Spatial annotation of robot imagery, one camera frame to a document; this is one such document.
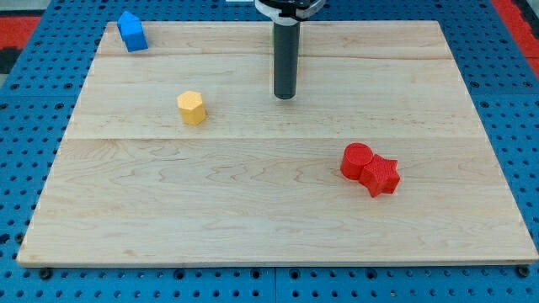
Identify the yellow hexagon block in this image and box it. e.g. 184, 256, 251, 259
177, 91, 206, 125

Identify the light wooden board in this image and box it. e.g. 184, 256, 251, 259
17, 21, 538, 268

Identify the red cylinder block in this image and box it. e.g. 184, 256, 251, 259
340, 142, 374, 180

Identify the red star block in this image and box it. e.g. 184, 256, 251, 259
359, 154, 400, 197

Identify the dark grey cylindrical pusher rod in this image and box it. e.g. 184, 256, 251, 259
273, 23, 301, 99

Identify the blue house-shaped block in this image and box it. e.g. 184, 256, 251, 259
117, 11, 148, 52

